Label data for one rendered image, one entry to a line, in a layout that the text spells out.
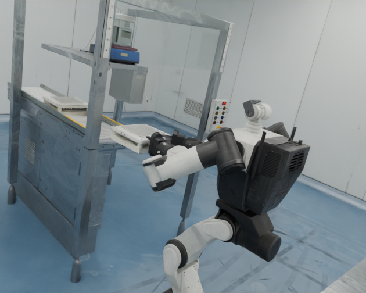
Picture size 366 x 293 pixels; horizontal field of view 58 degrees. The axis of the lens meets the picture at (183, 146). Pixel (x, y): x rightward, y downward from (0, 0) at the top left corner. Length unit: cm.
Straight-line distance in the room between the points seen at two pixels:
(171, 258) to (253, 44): 432
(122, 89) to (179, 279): 113
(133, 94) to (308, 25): 355
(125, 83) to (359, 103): 342
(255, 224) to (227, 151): 38
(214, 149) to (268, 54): 427
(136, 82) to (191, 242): 98
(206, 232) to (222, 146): 49
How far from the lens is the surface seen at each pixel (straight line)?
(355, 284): 140
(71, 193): 238
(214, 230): 147
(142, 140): 164
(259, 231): 139
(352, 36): 492
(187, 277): 176
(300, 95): 507
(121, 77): 209
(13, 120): 289
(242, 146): 124
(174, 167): 118
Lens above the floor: 157
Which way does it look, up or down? 17 degrees down
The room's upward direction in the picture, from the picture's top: 12 degrees clockwise
